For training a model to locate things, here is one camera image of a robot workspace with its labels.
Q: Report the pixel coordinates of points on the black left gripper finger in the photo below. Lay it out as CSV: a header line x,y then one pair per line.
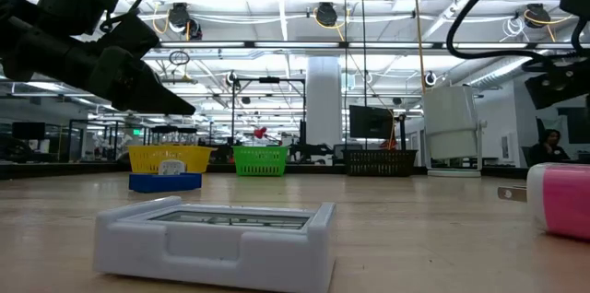
x,y
147,104
152,83

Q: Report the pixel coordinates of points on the blue digital thermometer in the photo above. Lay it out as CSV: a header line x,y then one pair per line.
x,y
161,183

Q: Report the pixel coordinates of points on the pink white USB charger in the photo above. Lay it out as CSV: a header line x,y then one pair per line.
x,y
562,201

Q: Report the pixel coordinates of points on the background black robot arm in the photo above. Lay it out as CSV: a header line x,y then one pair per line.
x,y
309,150

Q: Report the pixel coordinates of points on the yellow plastic basket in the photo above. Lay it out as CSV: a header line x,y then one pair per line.
x,y
147,157

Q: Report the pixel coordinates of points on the blue white USB charger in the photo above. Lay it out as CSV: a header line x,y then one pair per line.
x,y
171,167

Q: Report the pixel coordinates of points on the small black monitor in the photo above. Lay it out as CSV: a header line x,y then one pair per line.
x,y
28,130

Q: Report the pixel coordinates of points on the red round object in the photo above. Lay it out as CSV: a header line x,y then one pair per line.
x,y
259,132

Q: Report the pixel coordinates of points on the green plastic basket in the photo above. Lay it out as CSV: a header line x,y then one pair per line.
x,y
260,161

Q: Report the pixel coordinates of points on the long ceiling light bar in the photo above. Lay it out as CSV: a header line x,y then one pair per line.
x,y
295,44

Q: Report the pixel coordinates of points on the white plastic tray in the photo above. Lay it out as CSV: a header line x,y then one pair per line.
x,y
207,256

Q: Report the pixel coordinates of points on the white structural column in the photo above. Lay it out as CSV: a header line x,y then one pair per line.
x,y
324,99

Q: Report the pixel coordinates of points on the black monitor on stand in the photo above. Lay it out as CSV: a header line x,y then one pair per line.
x,y
371,122

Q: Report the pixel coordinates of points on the black plastic basket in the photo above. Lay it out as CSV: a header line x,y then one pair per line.
x,y
380,162

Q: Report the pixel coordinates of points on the person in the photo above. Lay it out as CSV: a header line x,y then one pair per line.
x,y
548,150

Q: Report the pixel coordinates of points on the large black monitor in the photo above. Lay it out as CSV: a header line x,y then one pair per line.
x,y
578,125

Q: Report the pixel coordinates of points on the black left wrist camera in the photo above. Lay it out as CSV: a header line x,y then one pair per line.
x,y
129,35

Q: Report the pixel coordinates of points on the black aluminium table frame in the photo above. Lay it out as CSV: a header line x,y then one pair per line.
x,y
27,171

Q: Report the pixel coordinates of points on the black metal gantry frame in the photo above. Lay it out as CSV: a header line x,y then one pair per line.
x,y
269,79

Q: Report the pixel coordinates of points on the white wall picture frame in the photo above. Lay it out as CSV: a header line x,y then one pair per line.
x,y
505,146

